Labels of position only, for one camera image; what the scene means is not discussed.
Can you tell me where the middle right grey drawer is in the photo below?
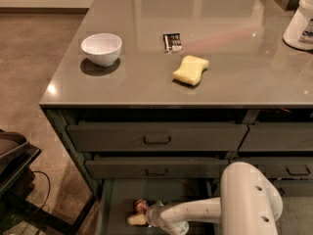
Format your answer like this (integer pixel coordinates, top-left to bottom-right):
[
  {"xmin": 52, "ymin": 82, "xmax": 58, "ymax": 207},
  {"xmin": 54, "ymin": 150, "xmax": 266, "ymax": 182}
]
[{"xmin": 232, "ymin": 157, "xmax": 313, "ymax": 179}]

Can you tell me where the red coke can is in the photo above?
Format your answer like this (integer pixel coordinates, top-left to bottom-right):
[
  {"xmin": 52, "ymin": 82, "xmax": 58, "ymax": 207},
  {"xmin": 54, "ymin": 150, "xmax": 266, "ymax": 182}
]
[{"xmin": 134, "ymin": 199, "xmax": 150, "ymax": 213}]

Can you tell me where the top right grey drawer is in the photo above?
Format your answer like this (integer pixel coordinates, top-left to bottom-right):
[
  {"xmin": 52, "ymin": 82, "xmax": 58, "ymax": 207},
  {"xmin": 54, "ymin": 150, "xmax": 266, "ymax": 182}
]
[{"xmin": 240, "ymin": 122, "xmax": 313, "ymax": 152}]

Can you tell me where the black cable on floor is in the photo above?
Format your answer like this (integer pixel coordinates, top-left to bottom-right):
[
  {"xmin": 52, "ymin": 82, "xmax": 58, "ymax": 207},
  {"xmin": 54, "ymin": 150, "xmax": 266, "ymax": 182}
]
[{"xmin": 30, "ymin": 170, "xmax": 53, "ymax": 213}]

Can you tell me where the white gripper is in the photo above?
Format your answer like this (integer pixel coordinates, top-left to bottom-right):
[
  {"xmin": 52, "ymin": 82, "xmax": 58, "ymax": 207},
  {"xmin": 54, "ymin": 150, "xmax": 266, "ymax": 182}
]
[{"xmin": 127, "ymin": 202, "xmax": 189, "ymax": 235}]

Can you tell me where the white ceramic bowl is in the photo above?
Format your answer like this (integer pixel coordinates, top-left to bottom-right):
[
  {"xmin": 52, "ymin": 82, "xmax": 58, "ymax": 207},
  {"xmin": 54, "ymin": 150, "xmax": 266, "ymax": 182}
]
[{"xmin": 80, "ymin": 33, "xmax": 122, "ymax": 67}]

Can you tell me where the white plastic canister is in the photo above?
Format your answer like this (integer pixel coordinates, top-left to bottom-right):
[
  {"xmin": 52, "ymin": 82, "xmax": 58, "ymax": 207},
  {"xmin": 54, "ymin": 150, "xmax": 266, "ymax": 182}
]
[{"xmin": 283, "ymin": 0, "xmax": 313, "ymax": 51}]

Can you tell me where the open bottom left drawer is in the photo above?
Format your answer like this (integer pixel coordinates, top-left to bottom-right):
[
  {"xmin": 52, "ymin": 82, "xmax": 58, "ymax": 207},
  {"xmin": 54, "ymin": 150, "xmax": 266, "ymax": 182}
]
[{"xmin": 95, "ymin": 179, "xmax": 212, "ymax": 235}]

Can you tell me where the black chair base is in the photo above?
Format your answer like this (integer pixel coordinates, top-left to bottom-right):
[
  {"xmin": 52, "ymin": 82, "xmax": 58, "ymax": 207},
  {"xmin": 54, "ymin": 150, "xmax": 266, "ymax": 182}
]
[{"xmin": 0, "ymin": 130, "xmax": 96, "ymax": 235}]

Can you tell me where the grey counter cabinet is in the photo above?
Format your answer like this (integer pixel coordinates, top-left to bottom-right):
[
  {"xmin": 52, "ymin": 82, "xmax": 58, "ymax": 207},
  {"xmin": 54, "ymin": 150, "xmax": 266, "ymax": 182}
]
[{"xmin": 40, "ymin": 0, "xmax": 313, "ymax": 235}]

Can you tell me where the yellow sponge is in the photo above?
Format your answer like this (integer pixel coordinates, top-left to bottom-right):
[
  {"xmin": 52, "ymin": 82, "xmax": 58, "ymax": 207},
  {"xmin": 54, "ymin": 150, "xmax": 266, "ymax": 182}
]
[{"xmin": 172, "ymin": 55, "xmax": 209, "ymax": 86}]

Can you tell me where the middle left grey drawer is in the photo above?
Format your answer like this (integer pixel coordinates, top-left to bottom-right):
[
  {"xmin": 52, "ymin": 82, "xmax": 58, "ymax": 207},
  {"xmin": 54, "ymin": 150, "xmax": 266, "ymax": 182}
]
[{"xmin": 85, "ymin": 157, "xmax": 228, "ymax": 179}]

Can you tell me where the top left grey drawer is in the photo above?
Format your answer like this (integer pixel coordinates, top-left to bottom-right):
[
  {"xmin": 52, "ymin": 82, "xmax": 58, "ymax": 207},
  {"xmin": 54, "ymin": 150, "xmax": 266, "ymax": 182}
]
[{"xmin": 67, "ymin": 122, "xmax": 247, "ymax": 152}]

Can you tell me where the small black snack packet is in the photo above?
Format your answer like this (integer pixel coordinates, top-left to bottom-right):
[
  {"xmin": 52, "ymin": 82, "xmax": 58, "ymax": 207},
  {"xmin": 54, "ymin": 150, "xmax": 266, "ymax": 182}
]
[{"xmin": 163, "ymin": 33, "xmax": 183, "ymax": 52}]

